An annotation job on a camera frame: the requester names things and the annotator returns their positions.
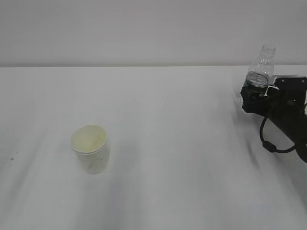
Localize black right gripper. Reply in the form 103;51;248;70
240;86;307;162

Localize black right camera cable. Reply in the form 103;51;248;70
260;105;307;154

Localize white paper cup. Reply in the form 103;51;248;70
70;125;109;175

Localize clear green-label water bottle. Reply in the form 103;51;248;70
243;44;276;97

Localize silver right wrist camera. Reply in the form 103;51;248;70
273;75;307;88

